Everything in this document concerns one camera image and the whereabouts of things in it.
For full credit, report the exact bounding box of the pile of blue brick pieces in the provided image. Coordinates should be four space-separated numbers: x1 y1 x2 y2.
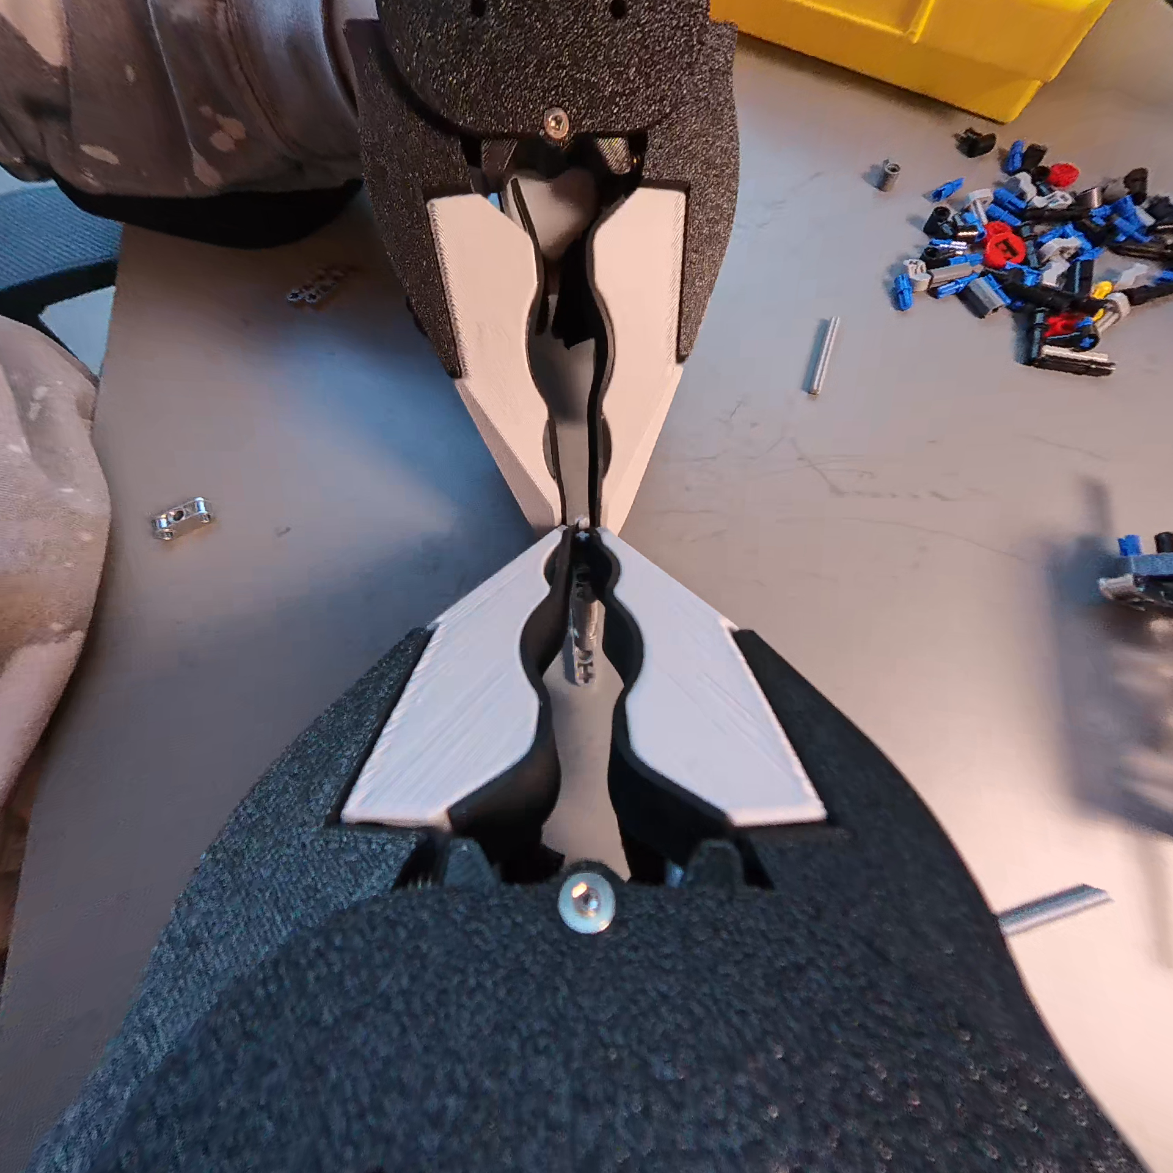
892 144 1173 380

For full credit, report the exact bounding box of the yellow and clear brick model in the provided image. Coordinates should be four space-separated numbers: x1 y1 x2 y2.
1097 530 1173 617

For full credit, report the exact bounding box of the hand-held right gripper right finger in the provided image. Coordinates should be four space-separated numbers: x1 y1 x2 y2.
586 528 828 837

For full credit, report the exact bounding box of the thin grey axle rod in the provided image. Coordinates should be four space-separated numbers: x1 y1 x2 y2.
802 316 845 399
997 884 1113 938

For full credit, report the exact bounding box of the grey desk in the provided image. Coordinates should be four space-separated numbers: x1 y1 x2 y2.
0 46 1173 1173

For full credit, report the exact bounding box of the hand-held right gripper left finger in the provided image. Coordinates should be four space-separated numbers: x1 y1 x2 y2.
344 528 580 837

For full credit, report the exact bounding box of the small yellow parts bin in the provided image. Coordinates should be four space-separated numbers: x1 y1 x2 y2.
712 0 1115 125

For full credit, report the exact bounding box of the grey brick beam assembly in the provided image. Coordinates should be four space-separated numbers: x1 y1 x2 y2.
559 531 617 690

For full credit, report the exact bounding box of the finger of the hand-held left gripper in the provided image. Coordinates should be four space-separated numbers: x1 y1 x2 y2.
594 183 690 533
426 191 571 533

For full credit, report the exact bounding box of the person's left forearm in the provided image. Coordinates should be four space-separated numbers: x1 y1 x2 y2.
0 0 371 195

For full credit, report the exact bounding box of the small silver brick connector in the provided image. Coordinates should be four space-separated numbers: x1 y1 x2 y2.
151 498 217 545

